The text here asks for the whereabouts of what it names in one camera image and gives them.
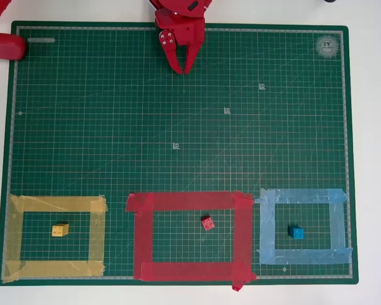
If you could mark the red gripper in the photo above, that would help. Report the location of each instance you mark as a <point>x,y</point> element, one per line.
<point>187,35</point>

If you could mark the red toy brick cube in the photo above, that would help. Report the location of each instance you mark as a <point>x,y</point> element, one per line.
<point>208,223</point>

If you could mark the red follower robot arm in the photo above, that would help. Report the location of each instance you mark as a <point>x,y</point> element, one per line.
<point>184,8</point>

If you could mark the red tape square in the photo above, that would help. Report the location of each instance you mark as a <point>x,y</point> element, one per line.
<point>143,235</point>

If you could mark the blue tape square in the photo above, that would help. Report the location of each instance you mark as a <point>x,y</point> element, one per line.
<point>268,228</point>

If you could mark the blue toy brick cube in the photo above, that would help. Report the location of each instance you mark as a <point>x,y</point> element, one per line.
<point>296,232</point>

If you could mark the yellow toy brick cube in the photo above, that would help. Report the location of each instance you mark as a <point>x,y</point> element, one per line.
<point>59,230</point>

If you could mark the yellow tape square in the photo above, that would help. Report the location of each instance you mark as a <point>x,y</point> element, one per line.
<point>12,241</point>

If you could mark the green cutting mat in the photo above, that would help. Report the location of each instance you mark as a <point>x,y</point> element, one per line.
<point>177,127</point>

